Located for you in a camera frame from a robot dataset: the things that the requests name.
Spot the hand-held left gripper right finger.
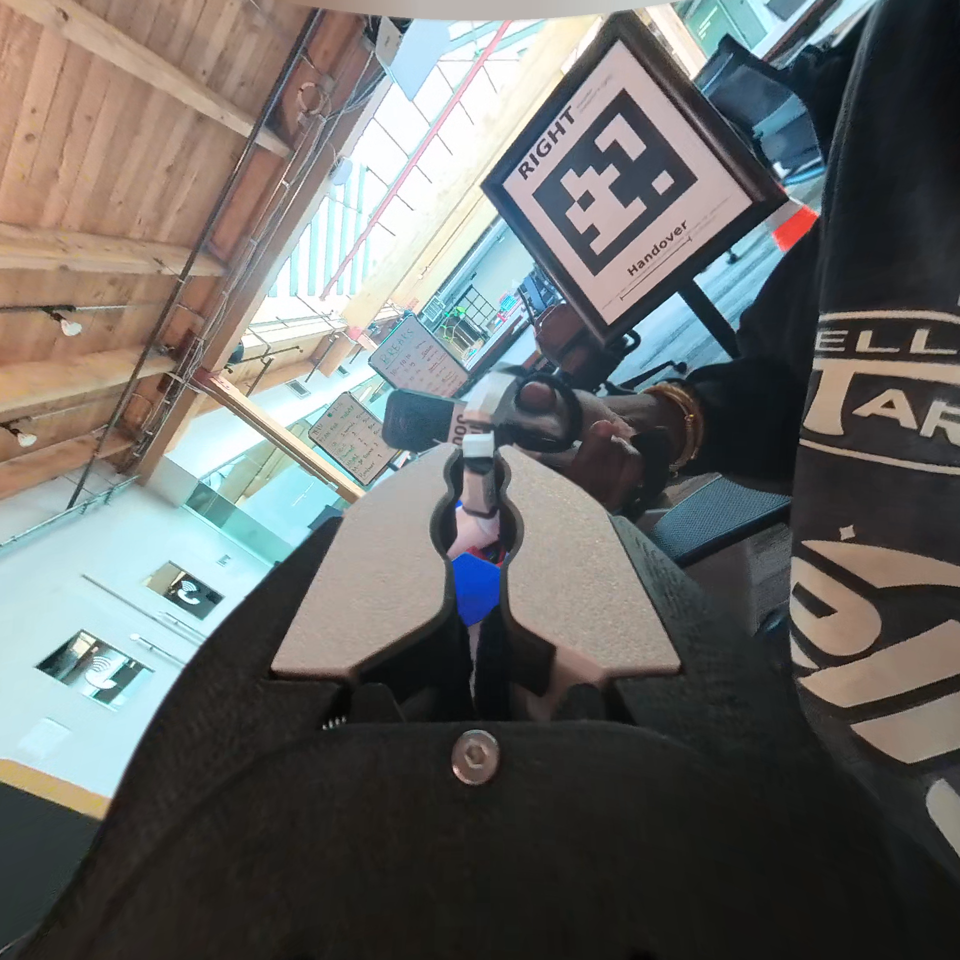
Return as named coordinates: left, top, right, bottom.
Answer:
left=498, top=447, right=682, bottom=714

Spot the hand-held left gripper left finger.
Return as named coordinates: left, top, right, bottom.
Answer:
left=271, top=444, right=460, bottom=684

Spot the white and blue plastic toy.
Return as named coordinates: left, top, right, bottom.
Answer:
left=448, top=435, right=502, bottom=631

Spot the person's right forearm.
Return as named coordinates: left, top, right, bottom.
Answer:
left=678, top=217, right=826, bottom=481

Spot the person's right hand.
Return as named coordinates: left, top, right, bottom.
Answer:
left=517, top=378, right=680, bottom=522

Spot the whiteboard with handwriting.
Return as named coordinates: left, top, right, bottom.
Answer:
left=308, top=390, right=399, bottom=486
left=367, top=318, right=471, bottom=400

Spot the black table leg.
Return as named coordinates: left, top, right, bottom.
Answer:
left=677, top=277, right=742, bottom=361

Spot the red ceiling pipe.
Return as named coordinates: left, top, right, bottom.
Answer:
left=321, top=21, right=513, bottom=301

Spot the black office chair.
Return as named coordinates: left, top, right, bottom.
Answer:
left=696, top=33, right=826, bottom=185

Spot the person's black printed shirt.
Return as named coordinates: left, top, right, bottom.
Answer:
left=780, top=0, right=960, bottom=960

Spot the white ceiling access point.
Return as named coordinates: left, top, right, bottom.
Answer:
left=373, top=16, right=408, bottom=73

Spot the wooden edged desk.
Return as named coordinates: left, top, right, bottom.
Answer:
left=0, top=757, right=114, bottom=820

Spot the gold bracelet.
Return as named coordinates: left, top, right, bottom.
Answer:
left=641, top=381, right=706, bottom=477

